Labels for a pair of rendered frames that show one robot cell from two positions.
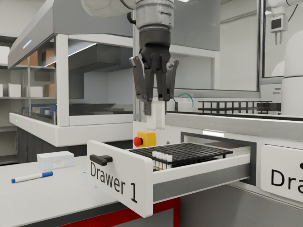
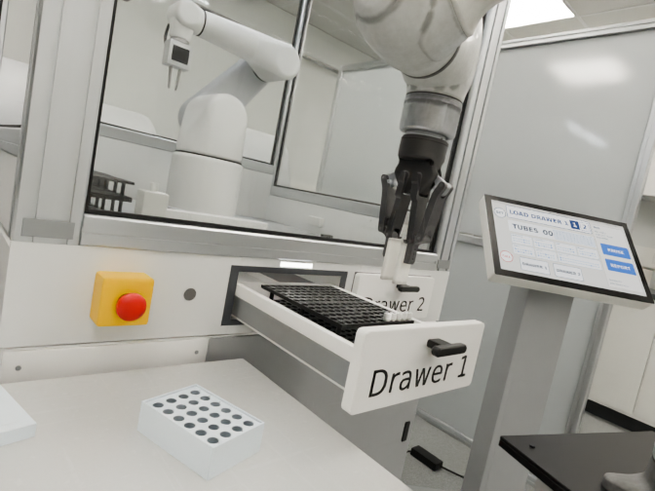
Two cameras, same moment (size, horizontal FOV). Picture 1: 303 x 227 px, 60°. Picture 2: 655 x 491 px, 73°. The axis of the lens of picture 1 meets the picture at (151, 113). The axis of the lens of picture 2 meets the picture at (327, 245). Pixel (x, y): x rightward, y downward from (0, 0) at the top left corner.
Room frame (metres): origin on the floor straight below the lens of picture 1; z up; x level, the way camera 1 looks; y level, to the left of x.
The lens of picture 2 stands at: (0.85, 0.69, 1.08)
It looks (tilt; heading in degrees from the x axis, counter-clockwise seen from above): 6 degrees down; 262
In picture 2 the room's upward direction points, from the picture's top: 11 degrees clockwise
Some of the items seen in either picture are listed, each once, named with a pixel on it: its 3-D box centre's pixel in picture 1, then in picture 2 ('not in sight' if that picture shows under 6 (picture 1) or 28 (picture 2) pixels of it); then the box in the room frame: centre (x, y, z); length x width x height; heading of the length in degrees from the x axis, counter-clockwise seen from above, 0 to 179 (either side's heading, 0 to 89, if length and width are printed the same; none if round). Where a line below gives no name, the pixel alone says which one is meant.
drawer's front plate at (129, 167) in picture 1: (113, 171); (422, 360); (0.60, 0.09, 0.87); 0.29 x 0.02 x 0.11; 35
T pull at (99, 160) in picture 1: (103, 159); (442, 346); (0.58, 0.11, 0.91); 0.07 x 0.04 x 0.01; 35
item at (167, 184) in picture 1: (182, 163); (328, 320); (0.71, -0.09, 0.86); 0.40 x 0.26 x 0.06; 125
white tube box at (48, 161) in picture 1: (55, 160); not in sight; (1.09, 0.40, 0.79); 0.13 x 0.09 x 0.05; 126
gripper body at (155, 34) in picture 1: (154, 50); (418, 166); (0.63, -0.01, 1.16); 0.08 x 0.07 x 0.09; 125
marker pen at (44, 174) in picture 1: (33, 176); not in sight; (0.91, 0.42, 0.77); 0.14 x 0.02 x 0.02; 134
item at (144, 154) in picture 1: (149, 156); (376, 322); (0.65, 0.01, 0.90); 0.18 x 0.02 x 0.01; 35
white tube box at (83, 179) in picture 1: (101, 175); (201, 426); (0.89, 0.17, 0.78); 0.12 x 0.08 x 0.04; 141
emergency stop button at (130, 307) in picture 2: (138, 141); (130, 305); (1.02, 0.05, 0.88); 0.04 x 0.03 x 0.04; 35
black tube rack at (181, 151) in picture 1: (180, 161); (331, 319); (0.71, -0.08, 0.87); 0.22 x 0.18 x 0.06; 125
